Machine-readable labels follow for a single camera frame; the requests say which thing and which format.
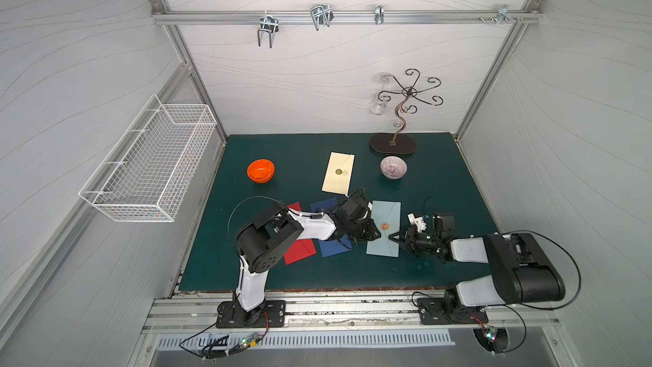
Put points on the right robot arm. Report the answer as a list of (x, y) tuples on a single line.
[(520, 271)]

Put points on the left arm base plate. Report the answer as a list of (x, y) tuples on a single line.
[(271, 313)]

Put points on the aluminium crossbar rail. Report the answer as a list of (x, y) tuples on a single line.
[(341, 17)]

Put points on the orange plastic bowl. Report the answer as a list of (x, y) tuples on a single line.
[(261, 171)]

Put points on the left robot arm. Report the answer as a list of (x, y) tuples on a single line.
[(265, 240)]

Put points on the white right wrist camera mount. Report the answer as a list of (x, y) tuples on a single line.
[(418, 222)]

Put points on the striped ceramic bowl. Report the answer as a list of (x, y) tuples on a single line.
[(393, 167)]

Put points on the light blue envelope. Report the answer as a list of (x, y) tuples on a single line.
[(386, 216)]

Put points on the red envelope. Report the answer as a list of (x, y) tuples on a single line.
[(300, 249)]

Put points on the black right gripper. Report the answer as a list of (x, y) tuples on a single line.
[(413, 237)]

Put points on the dark jewelry stand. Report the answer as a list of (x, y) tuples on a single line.
[(398, 143)]

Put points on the metal hook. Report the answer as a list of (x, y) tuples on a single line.
[(379, 14), (269, 26), (321, 15), (502, 17)]

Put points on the white wire basket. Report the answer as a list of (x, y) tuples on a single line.
[(146, 175)]

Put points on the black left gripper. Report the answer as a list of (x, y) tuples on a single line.
[(364, 227)]

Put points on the cream envelope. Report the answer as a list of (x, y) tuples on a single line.
[(337, 178)]

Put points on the dark blue envelope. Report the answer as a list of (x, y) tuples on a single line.
[(334, 247)]

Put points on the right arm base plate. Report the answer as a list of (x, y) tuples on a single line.
[(438, 311)]

